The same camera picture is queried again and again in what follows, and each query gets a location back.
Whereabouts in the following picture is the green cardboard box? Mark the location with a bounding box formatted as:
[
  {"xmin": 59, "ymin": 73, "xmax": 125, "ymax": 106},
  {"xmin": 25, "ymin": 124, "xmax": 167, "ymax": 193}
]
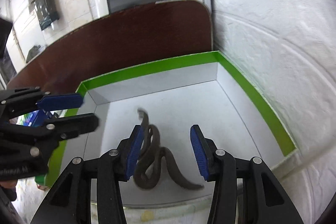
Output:
[{"xmin": 35, "ymin": 50, "xmax": 299, "ymax": 212}]

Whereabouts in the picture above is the dark brown wooden board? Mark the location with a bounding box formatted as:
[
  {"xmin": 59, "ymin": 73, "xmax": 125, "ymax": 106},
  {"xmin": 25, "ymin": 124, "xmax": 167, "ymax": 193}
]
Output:
[{"xmin": 7, "ymin": 0, "xmax": 213, "ymax": 94}]

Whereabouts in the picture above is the grey rag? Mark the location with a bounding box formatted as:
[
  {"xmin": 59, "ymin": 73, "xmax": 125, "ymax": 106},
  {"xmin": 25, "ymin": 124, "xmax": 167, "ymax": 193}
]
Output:
[{"xmin": 26, "ymin": 45, "xmax": 41, "ymax": 63}]

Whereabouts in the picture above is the blue gum container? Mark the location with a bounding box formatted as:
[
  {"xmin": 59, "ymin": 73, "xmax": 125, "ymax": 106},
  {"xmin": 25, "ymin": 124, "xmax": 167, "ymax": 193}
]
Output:
[{"xmin": 23, "ymin": 110, "xmax": 59, "ymax": 127}]

